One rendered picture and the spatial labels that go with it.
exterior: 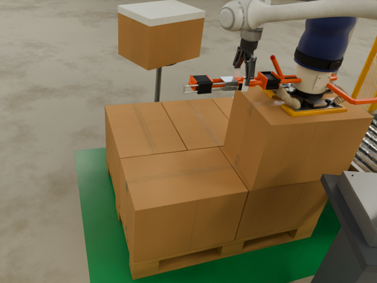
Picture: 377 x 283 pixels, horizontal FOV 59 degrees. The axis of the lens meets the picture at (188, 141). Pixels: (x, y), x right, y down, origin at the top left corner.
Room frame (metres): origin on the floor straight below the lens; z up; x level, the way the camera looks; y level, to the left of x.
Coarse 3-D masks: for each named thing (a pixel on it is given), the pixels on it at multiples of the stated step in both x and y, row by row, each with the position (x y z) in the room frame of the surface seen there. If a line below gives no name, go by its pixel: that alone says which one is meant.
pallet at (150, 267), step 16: (240, 240) 1.33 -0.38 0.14; (256, 240) 1.45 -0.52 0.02; (272, 240) 1.46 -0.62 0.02; (288, 240) 1.48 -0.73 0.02; (176, 256) 1.17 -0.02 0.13; (192, 256) 1.26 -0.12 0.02; (208, 256) 1.28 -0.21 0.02; (224, 256) 1.30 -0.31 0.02; (144, 272) 1.10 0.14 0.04; (160, 272) 1.14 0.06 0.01
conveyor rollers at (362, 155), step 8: (376, 128) 2.17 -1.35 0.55; (368, 136) 2.08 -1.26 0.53; (376, 136) 2.05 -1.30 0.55; (368, 144) 1.96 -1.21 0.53; (376, 144) 2.00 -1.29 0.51; (360, 152) 1.82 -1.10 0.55; (368, 152) 1.85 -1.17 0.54; (376, 152) 1.89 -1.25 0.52; (360, 160) 1.77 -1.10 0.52; (368, 160) 1.74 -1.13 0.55; (376, 160) 1.78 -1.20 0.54; (376, 168) 1.67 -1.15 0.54
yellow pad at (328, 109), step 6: (306, 102) 1.51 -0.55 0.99; (330, 102) 1.56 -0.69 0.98; (288, 108) 1.48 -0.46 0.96; (294, 108) 1.48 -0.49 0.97; (300, 108) 1.48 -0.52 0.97; (306, 108) 1.49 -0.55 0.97; (312, 108) 1.50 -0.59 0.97; (318, 108) 1.51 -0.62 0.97; (324, 108) 1.52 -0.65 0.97; (330, 108) 1.54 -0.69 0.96; (336, 108) 1.55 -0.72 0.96; (342, 108) 1.56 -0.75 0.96; (294, 114) 1.43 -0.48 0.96; (300, 114) 1.45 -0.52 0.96; (306, 114) 1.46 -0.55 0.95; (312, 114) 1.48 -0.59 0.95; (318, 114) 1.49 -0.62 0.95
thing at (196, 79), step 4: (192, 76) 1.40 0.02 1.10; (196, 76) 1.40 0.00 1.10; (200, 76) 1.41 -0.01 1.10; (204, 76) 1.41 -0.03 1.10; (208, 76) 1.42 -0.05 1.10; (192, 80) 1.37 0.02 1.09; (196, 80) 1.36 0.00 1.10; (200, 80) 1.37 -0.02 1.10; (204, 80) 1.37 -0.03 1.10; (208, 80) 1.38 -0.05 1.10; (212, 80) 1.38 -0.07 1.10; (192, 88) 1.36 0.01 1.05; (196, 88) 1.35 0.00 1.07
